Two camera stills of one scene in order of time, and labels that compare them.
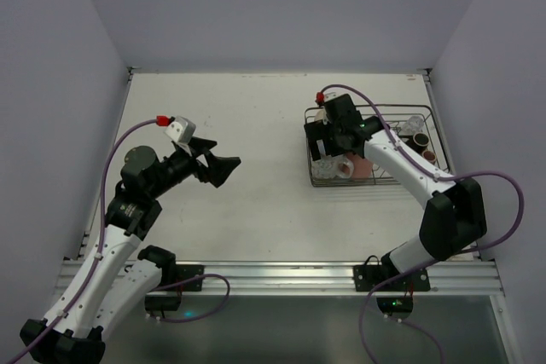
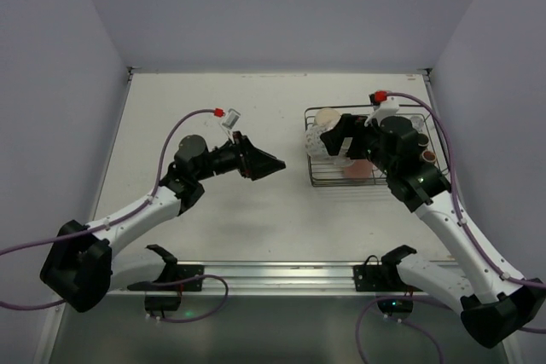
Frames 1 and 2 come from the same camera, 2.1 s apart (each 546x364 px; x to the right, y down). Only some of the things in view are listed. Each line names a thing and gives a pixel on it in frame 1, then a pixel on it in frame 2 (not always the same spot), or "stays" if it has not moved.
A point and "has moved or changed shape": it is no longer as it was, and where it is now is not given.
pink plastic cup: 362,167 stays
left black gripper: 201,159 → 246,156
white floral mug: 328,167 has moved or changed shape
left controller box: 162,303 stays
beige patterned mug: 321,114 stays
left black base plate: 183,272 stays
